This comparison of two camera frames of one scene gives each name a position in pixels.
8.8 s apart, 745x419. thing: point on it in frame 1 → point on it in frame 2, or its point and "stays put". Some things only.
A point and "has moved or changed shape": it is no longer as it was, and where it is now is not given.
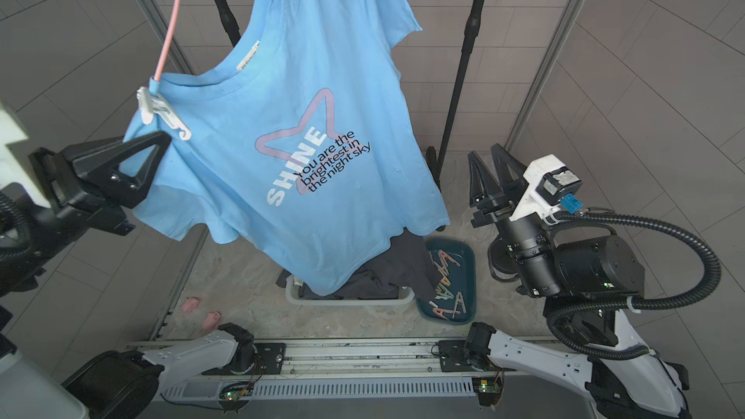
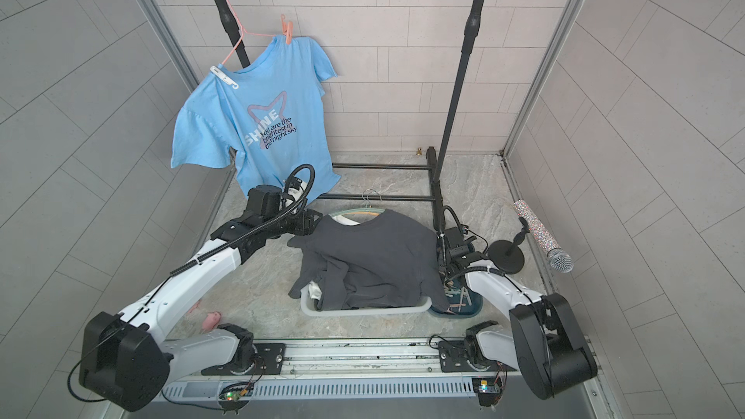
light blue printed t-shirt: [300, 137] has moved or changed shape
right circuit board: [489, 389] stays put
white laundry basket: [294, 296] → [308, 307]
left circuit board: [234, 397] stays put
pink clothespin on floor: [210, 321] stays put
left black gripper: [101, 166] → [306, 221]
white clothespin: [152, 104] → [223, 77]
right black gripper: [477, 197] → [443, 256]
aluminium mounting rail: [216, 360] stays put
